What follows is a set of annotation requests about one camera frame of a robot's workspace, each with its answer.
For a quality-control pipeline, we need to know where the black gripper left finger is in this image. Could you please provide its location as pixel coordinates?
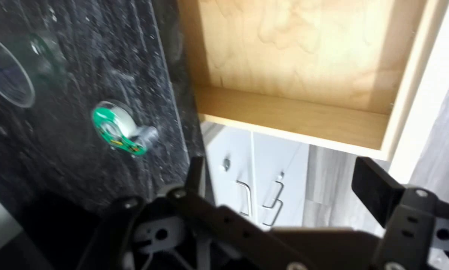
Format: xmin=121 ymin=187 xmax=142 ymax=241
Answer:
xmin=108 ymin=154 xmax=295 ymax=270

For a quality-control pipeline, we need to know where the empty wooden drawer white front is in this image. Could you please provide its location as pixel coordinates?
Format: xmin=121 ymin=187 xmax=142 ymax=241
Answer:
xmin=175 ymin=0 xmax=449 ymax=184

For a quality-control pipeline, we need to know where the silver cabinet door handle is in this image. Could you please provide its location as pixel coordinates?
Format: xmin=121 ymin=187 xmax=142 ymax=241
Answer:
xmin=259 ymin=171 xmax=286 ymax=228
xmin=234 ymin=177 xmax=255 ymax=216

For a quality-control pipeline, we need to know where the clear glass bowl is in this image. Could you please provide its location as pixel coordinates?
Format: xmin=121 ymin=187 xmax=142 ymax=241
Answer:
xmin=0 ymin=30 xmax=37 ymax=109

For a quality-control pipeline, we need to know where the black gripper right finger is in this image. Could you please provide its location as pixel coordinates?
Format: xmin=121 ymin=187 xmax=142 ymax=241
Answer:
xmin=349 ymin=154 xmax=449 ymax=270

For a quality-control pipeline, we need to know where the white base cabinet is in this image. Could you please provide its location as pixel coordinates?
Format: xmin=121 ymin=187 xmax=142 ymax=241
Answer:
xmin=199 ymin=121 xmax=312 ymax=234

